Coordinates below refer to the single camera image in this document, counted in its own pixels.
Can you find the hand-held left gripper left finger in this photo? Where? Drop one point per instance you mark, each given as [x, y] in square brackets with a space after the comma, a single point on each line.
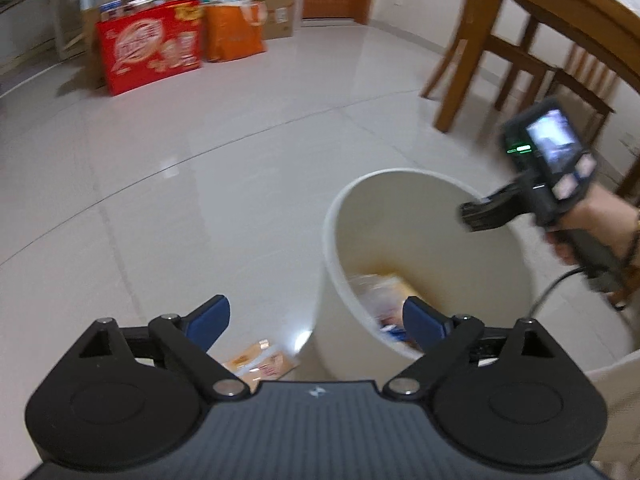
[211, 319]

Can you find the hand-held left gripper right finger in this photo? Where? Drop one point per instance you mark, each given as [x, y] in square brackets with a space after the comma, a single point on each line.
[419, 321]

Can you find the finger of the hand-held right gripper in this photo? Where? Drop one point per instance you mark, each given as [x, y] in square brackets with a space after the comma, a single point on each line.
[492, 207]

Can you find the white plastic trash bin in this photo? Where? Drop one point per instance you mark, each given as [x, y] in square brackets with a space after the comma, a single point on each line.
[450, 240]

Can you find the tan snack packet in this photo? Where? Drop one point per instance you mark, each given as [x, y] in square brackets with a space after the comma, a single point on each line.
[260, 360]

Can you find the person's right hand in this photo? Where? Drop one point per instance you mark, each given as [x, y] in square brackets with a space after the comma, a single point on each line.
[605, 217]

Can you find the orange snack wrapper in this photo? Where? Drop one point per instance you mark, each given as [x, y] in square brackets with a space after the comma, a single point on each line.
[397, 295]

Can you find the clear plastic wrapper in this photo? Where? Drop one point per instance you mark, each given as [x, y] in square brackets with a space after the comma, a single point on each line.
[365, 290]

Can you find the wooden chair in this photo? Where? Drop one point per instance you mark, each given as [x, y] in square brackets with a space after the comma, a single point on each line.
[590, 80]
[631, 180]
[520, 57]

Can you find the person's beige clothing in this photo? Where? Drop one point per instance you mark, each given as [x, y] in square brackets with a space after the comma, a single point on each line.
[620, 410]

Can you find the red gift box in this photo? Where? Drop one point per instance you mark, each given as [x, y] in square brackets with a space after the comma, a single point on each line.
[150, 50]

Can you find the orange shopping bag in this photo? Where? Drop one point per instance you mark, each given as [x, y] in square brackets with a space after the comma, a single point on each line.
[232, 32]

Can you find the brown cardboard box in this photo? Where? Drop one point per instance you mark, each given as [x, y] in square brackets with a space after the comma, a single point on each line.
[280, 10]

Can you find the flat brown cardboard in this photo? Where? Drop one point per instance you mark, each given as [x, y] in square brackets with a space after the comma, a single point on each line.
[92, 45]

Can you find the glass door cabinet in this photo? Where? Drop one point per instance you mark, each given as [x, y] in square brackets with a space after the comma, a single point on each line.
[30, 35]

